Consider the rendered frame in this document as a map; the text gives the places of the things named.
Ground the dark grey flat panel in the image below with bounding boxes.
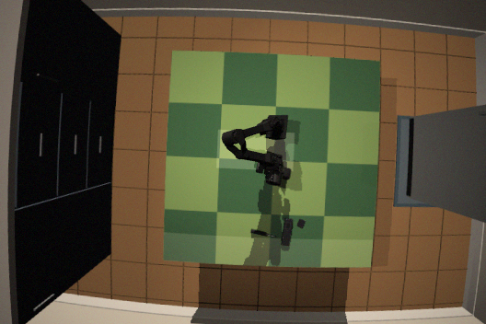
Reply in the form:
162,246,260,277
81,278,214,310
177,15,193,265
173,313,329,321
297,219,306,228

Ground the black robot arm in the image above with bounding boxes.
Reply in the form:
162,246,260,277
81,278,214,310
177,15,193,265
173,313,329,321
222,116,284,186

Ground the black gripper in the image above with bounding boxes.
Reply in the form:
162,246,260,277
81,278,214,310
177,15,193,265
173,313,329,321
256,162,292,180

